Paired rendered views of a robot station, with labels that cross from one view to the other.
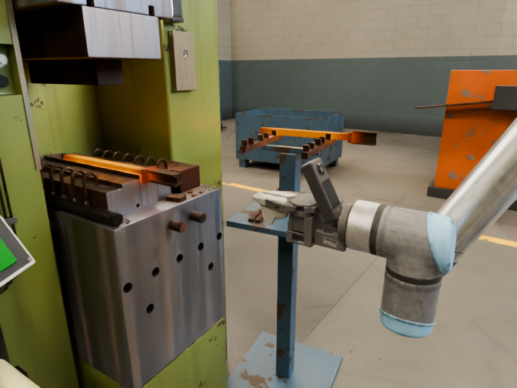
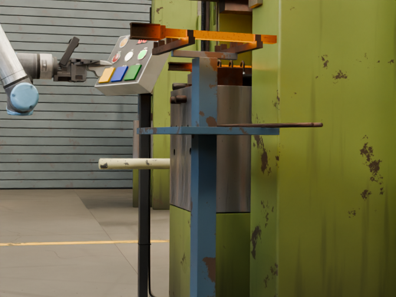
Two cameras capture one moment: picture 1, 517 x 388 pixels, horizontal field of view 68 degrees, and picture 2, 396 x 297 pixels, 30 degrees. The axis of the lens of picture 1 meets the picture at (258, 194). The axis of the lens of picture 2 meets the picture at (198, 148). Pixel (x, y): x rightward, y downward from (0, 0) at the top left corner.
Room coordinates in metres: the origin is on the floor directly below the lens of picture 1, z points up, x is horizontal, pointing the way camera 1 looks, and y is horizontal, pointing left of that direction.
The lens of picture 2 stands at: (2.80, -1.78, 0.73)
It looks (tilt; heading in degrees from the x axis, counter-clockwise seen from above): 1 degrees down; 132
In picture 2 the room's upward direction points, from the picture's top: 1 degrees clockwise
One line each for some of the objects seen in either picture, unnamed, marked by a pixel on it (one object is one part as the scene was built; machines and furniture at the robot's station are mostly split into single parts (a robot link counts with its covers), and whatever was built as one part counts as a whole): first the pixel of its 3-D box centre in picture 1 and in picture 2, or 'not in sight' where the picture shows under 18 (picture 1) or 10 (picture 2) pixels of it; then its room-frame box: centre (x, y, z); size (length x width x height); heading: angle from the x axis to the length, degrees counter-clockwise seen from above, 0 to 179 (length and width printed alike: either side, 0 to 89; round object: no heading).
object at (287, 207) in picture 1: (287, 205); not in sight; (0.69, -0.06, 1.00); 0.09 x 0.05 x 0.02; 58
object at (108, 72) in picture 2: not in sight; (107, 75); (0.27, 0.41, 1.01); 0.07 x 0.05 x 0.07; 173
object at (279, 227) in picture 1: (288, 211); (204, 131); (1.32, -0.11, 0.75); 0.40 x 0.30 x 0.02; 154
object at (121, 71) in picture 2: not in sight; (120, 74); (0.37, 0.40, 1.01); 0.07 x 0.05 x 0.07; 173
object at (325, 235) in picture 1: (320, 220); (69, 69); (0.67, -0.12, 0.97); 0.12 x 0.08 x 0.09; 58
